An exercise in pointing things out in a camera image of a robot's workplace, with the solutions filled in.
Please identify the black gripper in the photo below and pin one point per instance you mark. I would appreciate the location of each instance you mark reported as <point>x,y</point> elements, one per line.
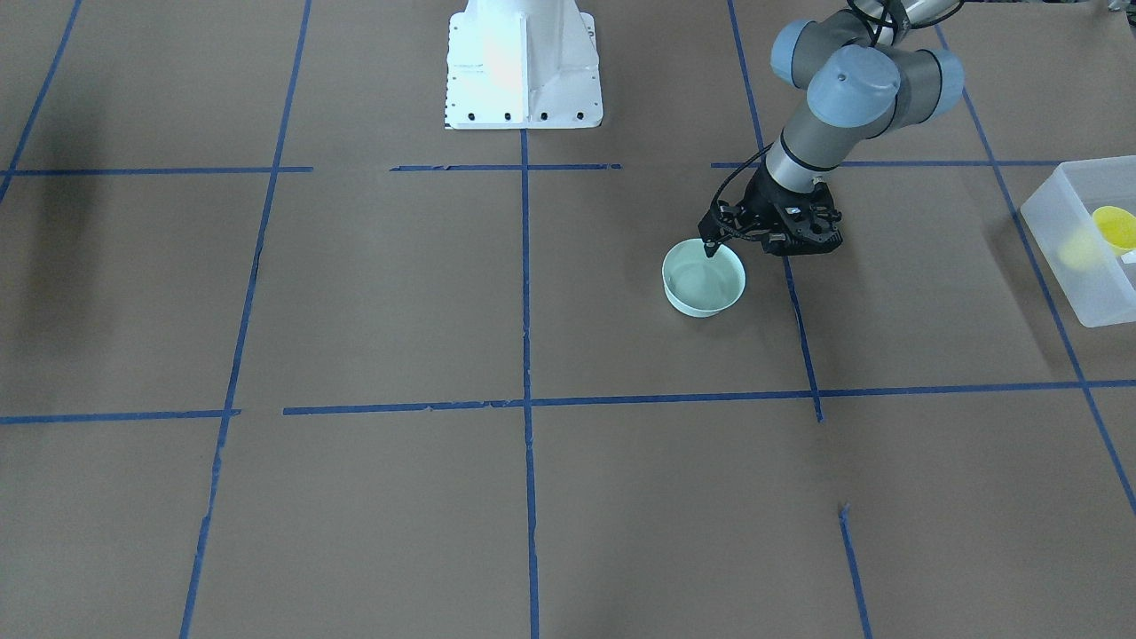
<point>757,203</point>

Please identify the translucent white plastic bin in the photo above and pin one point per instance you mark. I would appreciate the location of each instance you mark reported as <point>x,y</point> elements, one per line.
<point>1097,282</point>

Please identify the yellow plastic cup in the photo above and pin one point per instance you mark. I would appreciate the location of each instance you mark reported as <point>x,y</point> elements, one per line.
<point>1116,227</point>

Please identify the mint green bowl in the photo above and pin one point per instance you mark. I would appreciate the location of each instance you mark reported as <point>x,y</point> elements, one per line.
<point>699,286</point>

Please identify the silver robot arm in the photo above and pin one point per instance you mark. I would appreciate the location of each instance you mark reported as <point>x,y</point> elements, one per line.
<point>858,84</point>

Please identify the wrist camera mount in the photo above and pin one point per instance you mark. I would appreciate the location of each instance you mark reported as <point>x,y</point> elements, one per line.
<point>803,224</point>

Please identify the white camera mast stand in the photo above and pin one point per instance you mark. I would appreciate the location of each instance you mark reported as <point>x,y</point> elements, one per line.
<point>522,65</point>

